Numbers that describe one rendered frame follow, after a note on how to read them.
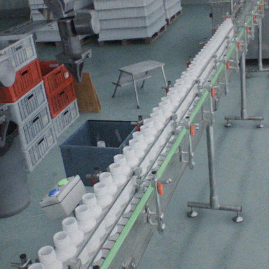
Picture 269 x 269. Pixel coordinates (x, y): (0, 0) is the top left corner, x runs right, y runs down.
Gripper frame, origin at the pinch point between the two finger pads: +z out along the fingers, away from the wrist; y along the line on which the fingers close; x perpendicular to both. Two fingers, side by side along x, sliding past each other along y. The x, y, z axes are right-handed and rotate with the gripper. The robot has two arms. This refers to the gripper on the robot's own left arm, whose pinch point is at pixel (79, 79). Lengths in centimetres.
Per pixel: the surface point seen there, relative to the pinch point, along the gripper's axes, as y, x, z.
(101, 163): 20, -38, 54
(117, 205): -15.7, 19.9, 34.1
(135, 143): -14.9, -2.9, 24.3
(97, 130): 36, -69, 51
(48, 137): 168, -204, 124
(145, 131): -14.3, -14.3, 25.4
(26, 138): 163, -166, 107
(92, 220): -16.3, 36.4, 27.8
